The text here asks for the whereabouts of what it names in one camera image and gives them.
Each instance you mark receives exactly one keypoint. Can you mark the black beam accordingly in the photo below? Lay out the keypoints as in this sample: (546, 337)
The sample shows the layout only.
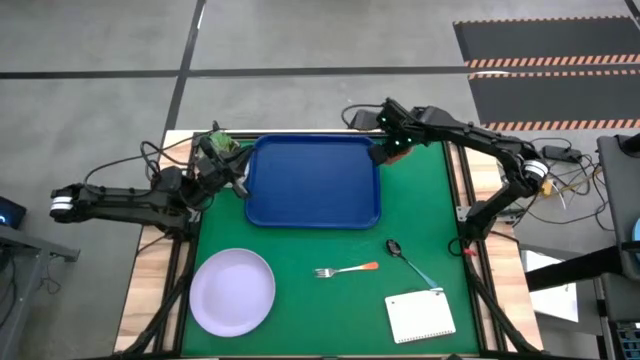
(575, 270)

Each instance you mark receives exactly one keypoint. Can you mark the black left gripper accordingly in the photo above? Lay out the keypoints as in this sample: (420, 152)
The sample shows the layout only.
(215, 167)

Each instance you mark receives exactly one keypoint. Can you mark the keypad device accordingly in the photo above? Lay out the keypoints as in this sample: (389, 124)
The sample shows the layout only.
(627, 340)

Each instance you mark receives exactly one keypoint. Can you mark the white spiral notebook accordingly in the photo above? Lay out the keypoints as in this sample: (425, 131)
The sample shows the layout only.
(420, 316)

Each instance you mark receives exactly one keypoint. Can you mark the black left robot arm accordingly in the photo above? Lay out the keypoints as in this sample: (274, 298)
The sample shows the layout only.
(120, 202)

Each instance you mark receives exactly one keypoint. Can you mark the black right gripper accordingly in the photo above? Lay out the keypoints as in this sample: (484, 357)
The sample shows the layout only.
(378, 154)

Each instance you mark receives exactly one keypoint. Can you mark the yellow connector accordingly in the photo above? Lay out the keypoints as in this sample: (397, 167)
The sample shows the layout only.
(547, 188)

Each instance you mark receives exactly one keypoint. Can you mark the green table mat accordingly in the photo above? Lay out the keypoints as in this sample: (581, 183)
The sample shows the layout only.
(325, 310)

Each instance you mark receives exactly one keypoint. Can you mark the grey desk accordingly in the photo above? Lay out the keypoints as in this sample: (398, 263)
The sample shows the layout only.
(20, 280)

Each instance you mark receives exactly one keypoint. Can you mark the white paper sheet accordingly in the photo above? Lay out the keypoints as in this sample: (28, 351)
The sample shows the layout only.
(552, 295)

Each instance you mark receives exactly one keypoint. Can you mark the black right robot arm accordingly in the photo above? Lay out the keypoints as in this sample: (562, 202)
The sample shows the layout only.
(500, 145)

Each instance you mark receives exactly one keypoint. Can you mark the black hazard-striped floor mat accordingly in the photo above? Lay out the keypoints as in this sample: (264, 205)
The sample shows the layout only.
(550, 40)
(555, 100)

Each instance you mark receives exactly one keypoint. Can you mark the dark device with blue light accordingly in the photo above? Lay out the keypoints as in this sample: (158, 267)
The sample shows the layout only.
(10, 212)

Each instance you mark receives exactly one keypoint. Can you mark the black power adapter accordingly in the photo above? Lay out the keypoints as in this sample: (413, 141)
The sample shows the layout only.
(362, 119)
(560, 152)

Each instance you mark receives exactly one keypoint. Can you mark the blue plastic tray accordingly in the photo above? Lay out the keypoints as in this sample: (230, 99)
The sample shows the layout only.
(312, 180)

